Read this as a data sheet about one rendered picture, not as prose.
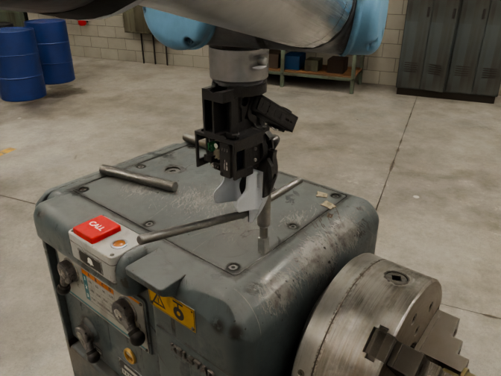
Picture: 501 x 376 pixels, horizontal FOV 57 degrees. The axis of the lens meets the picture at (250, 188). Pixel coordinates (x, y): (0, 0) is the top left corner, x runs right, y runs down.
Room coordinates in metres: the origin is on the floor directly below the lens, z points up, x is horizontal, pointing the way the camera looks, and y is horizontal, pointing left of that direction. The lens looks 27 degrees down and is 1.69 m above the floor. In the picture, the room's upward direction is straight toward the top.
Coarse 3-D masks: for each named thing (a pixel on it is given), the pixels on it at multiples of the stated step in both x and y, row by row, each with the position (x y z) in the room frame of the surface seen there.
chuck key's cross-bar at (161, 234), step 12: (300, 180) 0.70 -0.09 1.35; (276, 192) 0.65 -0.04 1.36; (216, 216) 0.55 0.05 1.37; (228, 216) 0.56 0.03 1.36; (240, 216) 0.58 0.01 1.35; (168, 228) 0.48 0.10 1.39; (180, 228) 0.49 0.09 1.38; (192, 228) 0.51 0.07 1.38; (144, 240) 0.45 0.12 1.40; (156, 240) 0.46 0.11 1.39
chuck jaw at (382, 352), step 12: (372, 336) 0.49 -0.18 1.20; (384, 336) 0.49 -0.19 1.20; (372, 348) 0.48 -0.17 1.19; (384, 348) 0.48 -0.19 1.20; (396, 348) 0.48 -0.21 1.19; (408, 348) 0.48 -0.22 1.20; (372, 360) 0.47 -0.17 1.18; (384, 360) 0.46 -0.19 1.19; (396, 360) 0.47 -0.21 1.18; (408, 360) 0.46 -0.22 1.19; (420, 360) 0.46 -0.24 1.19; (396, 372) 0.48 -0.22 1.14; (408, 372) 0.45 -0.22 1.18; (420, 372) 0.47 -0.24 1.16; (432, 372) 0.47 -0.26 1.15; (444, 372) 0.49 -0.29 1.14
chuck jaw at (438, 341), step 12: (444, 312) 0.64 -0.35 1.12; (432, 324) 0.61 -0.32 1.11; (444, 324) 0.61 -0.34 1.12; (456, 324) 0.61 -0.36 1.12; (420, 336) 0.59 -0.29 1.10; (432, 336) 0.59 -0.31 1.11; (444, 336) 0.58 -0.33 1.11; (420, 348) 0.57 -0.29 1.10; (432, 348) 0.56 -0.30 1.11; (444, 348) 0.56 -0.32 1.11; (456, 348) 0.56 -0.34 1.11; (432, 360) 0.55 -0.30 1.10; (444, 360) 0.54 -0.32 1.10; (456, 360) 0.54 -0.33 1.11; (468, 360) 0.54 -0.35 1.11; (456, 372) 0.52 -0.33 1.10
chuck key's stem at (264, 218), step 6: (270, 198) 0.62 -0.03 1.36; (270, 204) 0.62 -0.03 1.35; (264, 210) 0.62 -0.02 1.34; (270, 210) 0.62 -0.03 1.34; (258, 216) 0.62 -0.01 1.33; (264, 216) 0.62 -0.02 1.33; (270, 216) 0.62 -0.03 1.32; (258, 222) 0.62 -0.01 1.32; (264, 222) 0.62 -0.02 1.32; (270, 222) 0.63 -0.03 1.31; (264, 228) 0.62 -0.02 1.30; (264, 234) 0.62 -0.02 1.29; (258, 240) 0.63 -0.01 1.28; (264, 240) 0.62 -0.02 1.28; (258, 246) 0.63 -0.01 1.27; (264, 246) 0.62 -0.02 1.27; (264, 252) 0.62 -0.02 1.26
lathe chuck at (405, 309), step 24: (384, 264) 0.63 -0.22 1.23; (360, 288) 0.56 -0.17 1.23; (384, 288) 0.56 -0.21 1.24; (408, 288) 0.56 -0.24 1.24; (432, 288) 0.59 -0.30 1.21; (360, 312) 0.53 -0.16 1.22; (384, 312) 0.52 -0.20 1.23; (408, 312) 0.51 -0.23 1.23; (432, 312) 0.62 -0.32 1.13; (336, 336) 0.51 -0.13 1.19; (360, 336) 0.49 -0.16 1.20; (408, 336) 0.53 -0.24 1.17; (336, 360) 0.48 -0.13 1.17; (360, 360) 0.47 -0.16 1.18
